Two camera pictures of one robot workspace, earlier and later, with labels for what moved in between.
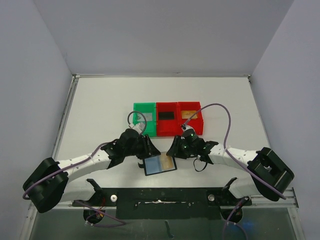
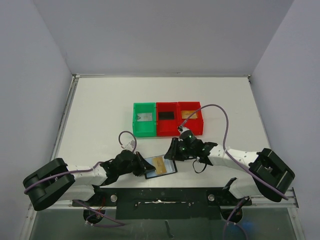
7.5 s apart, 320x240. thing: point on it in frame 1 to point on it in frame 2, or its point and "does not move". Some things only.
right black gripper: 178,146 does not move
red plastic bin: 167,116 does not move
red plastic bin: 185,110 does not move
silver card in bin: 148,117 does not move
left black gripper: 146,146 to 139,164
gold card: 167,161 to 159,165
